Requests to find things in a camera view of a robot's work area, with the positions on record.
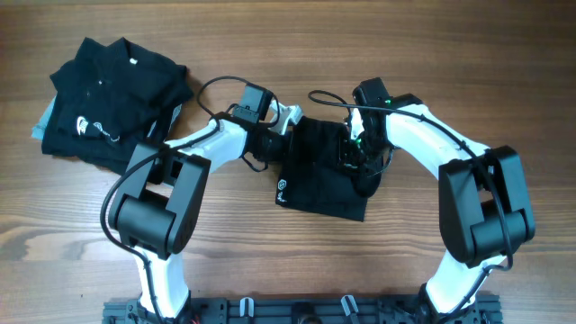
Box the stack of folded black clothes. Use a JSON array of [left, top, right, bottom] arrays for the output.
[[41, 38, 194, 174]]

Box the light grey folded garment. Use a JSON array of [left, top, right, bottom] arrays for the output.
[[31, 96, 57, 141]]

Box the black t-shirt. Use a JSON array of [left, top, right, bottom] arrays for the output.
[[275, 117, 384, 222]]

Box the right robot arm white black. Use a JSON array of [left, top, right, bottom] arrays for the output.
[[340, 77, 536, 323]]

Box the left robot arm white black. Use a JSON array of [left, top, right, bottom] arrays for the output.
[[100, 84, 302, 323]]

